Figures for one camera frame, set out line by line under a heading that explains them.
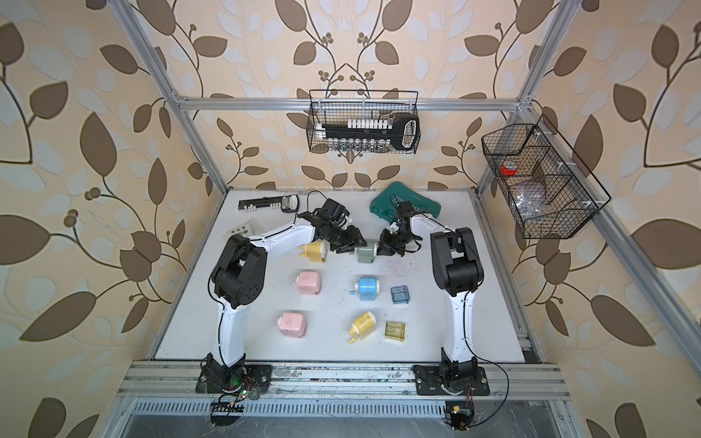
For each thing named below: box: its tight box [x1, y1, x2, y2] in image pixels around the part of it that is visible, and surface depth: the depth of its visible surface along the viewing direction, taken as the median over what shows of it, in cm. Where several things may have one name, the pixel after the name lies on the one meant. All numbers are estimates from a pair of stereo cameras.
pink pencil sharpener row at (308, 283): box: [292, 271, 322, 296], surface depth 88 cm
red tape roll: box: [499, 160, 519, 177], surface depth 84 cm
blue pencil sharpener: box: [349, 276, 380, 302], surface depth 86 cm
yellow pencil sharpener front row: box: [348, 311, 377, 345], surface depth 79 cm
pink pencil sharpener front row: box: [275, 312, 307, 339], surface depth 80 cm
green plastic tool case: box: [369, 181, 442, 223], surface depth 114 cm
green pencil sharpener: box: [354, 240, 377, 264], surface depth 96 cm
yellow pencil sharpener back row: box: [299, 240, 330, 263], surface depth 97 cm
